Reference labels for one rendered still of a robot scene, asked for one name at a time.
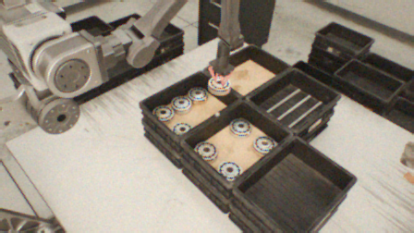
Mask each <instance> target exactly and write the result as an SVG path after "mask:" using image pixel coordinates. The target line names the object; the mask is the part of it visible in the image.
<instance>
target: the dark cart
mask: <svg viewBox="0 0 414 233"><path fill-rule="evenodd" d="M275 1H276V0H239V9H238V22H239V25H240V34H241V35H242V36H244V43H246V44H255V45H256V46H259V47H260V48H261V49H262V45H264V44H266V43H268V37H269V33H270V30H271V24H272V20H273V13H274V8H275ZM220 22H221V0H199V30H198V46H201V45H203V44H206V43H208V42H210V41H211V40H214V39H216V38H217V36H218V28H219V27H220Z"/></svg>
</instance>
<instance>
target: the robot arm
mask: <svg viewBox="0 0 414 233"><path fill-rule="evenodd" d="M188 1H189V0H158V1H157V3H155V4H154V5H153V6H152V8H151V9H150V10H149V11H148V12H147V13H146V14H145V15H144V16H142V17H141V18H139V19H138V20H135V19H134V18H131V19H130V20H129V21H128V22H127V24H126V25H122V26H119V27H118V28H117V29H116V30H115V31H112V32H111V35H109V36H105V37H103V36H101V35H100V36H97V37H95V38H93V36H91V35H90V34H89V33H88V32H86V31H85V30H82V31H78V33H79V34H80V35H81V36H83V37H84V38H85V39H87V40H88V41H89V42H90V43H92V44H93V46H95V53H96V55H97V57H98V64H99V67H100V72H101V75H102V81H103V82H102V83H104V82H105V81H108V75H107V71H106V70H107V69H108V68H111V67H113V66H115V65H116V62H119V61H120V60H124V57H125V58H126V60H127V61H128V63H129V64H130V65H132V66H133V67H135V68H140V67H144V66H145V65H146V64H148V62H150V61H151V60H152V57H153V55H154V50H155V49H157V47H158V46H159V42H158V41H157V40H158V39H159V36H160V35H161V33H162V31H164V28H165V27H166V26H167V24H168V23H169V22H170V20H172V18H174V17H175V15H176V14H177V13H178V12H179V11H180V9H181V8H182V7H183V6H184V5H185V4H186V3H187V2H188ZM238 9H239V0H221V22H220V27H219V28H218V36H217V38H218V39H220V41H219V42H218V46H217V51H216V58H215V59H214V60H212V61H210V62H209V65H211V67H209V71H210V73H211V74H212V77H213V81H216V80H217V78H218V75H220V80H221V84H222V86H225V84H226V82H227V80H229V78H230V77H231V75H233V74H234V70H235V67H233V66H231V64H229V56H230V52H234V51H236V50H237V49H240V48H241V47H242V46H243V45H244V36H242V35H241V34H240V25H239V22H238ZM138 31H141V33H143V35H144V38H143V37H141V36H140V34H139V33H138ZM213 72H216V77H215V75H214V74H213ZM225 78H226V79H225Z"/></svg>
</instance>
